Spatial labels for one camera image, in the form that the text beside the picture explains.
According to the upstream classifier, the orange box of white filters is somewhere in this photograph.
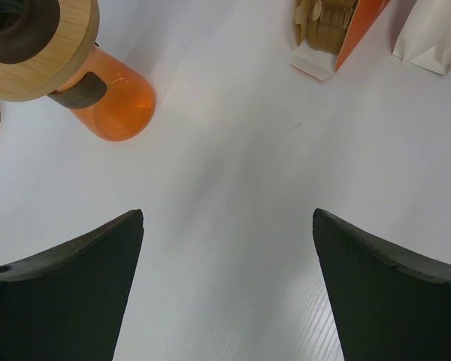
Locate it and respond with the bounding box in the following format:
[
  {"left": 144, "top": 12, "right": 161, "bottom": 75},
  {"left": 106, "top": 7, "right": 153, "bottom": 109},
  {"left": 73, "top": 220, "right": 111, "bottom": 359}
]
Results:
[{"left": 392, "top": 0, "right": 451, "bottom": 75}]

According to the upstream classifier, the orange glass carafe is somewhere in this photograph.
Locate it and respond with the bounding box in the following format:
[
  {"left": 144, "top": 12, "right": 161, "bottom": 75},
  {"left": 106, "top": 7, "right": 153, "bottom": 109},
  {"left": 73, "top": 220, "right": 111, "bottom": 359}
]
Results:
[{"left": 48, "top": 45, "right": 156, "bottom": 141}]

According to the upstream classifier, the wooden dripper holder ring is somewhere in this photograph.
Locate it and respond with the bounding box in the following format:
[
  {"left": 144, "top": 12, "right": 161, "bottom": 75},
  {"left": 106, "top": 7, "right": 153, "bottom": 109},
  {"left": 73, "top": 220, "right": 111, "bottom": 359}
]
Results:
[{"left": 0, "top": 0, "right": 100, "bottom": 102}]

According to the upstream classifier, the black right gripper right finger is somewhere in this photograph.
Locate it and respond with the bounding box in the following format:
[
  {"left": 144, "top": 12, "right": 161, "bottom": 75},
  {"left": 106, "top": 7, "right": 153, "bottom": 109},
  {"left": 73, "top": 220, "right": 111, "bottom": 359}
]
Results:
[{"left": 313, "top": 209, "right": 451, "bottom": 360}]

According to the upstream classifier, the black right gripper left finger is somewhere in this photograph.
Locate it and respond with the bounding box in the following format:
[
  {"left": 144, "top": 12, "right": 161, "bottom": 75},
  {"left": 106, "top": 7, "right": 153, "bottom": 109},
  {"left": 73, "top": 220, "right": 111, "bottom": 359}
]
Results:
[{"left": 0, "top": 210, "right": 144, "bottom": 360}]

